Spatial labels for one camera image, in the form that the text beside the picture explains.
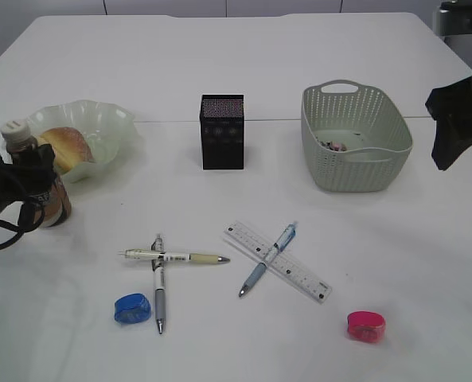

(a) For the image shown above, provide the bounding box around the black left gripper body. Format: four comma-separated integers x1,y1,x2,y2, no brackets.
0,153,56,236

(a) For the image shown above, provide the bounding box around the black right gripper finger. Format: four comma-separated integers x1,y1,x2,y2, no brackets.
431,115,472,171

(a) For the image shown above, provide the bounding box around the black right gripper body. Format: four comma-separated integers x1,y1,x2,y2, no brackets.
425,79,472,119

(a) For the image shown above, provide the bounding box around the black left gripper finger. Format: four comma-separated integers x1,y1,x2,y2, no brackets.
16,144,57,179

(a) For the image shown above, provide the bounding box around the golden bread roll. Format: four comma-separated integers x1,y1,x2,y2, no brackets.
37,127,95,173

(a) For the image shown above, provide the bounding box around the brown coffee bottle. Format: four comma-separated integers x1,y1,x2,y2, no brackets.
0,119,72,228

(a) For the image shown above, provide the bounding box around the small paper ball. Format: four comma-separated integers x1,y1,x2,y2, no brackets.
318,139,333,150

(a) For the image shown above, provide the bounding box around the pink pencil sharpener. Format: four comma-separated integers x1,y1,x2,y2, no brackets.
347,311,386,344

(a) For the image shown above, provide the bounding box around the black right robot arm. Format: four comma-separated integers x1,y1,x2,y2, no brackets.
425,1,472,170

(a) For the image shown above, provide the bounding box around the green wavy glass plate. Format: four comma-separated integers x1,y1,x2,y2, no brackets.
26,99,137,183

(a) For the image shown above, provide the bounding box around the green plastic woven basket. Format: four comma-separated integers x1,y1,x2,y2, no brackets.
301,80,413,193

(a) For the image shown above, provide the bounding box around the white beige-grip pen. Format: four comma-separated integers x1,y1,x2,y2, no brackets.
119,249,230,264

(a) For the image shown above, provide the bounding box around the white grey-grip pen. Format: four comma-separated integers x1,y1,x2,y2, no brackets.
151,233,168,335

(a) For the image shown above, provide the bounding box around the blue pencil sharpener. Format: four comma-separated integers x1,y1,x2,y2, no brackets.
114,293,151,325

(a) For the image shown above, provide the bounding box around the black mesh pen holder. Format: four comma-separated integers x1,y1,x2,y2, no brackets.
199,94,244,170

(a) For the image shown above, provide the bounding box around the blue clip pen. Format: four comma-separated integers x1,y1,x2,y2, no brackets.
238,221,297,298

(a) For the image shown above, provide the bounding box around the clear plastic ruler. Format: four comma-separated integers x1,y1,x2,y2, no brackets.
224,221,332,303

